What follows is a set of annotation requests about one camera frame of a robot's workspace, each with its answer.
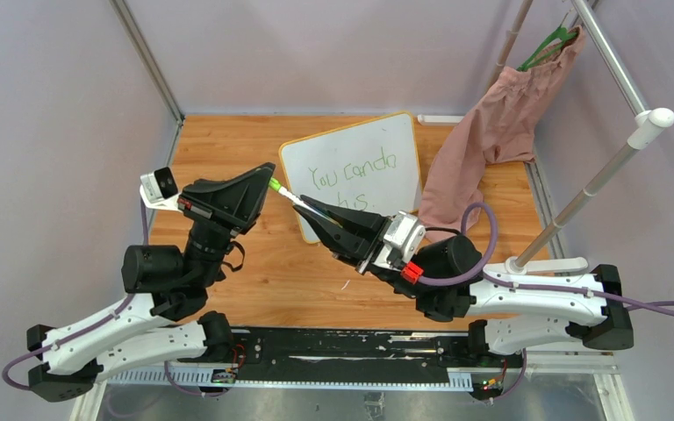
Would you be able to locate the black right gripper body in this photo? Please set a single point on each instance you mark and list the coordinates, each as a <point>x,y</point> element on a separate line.
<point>379,257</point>

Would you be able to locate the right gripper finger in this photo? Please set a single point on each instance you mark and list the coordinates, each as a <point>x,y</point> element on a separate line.
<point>325,219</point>
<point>346,247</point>

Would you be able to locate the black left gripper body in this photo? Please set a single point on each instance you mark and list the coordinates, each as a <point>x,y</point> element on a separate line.
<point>216,225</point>

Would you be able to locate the white green marker pen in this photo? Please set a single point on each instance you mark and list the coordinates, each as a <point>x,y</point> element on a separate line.
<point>294,199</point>

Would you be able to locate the green marker cap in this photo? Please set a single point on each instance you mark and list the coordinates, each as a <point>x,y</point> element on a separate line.
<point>275,184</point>

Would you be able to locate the yellow-framed whiteboard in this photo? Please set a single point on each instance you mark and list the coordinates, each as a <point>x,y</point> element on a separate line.
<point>371,166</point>

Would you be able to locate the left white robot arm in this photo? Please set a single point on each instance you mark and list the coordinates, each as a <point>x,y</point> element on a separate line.
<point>162,315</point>

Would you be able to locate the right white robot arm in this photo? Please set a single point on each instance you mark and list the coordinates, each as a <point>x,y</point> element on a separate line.
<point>451,279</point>

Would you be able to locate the pink cloth shorts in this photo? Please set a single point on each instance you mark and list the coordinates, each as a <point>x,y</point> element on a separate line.
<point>499,128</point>

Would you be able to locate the green clothes hanger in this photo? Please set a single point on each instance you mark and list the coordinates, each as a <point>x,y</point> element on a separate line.
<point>552,45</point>

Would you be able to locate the white metal clothes rack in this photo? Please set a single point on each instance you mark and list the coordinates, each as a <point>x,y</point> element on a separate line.
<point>615,113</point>

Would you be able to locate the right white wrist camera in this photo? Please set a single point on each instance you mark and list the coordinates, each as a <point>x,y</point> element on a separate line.
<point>401,241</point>

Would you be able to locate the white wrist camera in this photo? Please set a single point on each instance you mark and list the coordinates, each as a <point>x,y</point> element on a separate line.
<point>158,190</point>
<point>401,241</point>

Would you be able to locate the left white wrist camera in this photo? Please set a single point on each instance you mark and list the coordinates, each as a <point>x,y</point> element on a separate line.
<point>158,190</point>

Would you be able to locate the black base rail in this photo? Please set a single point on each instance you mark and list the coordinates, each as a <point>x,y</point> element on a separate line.
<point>349,359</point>

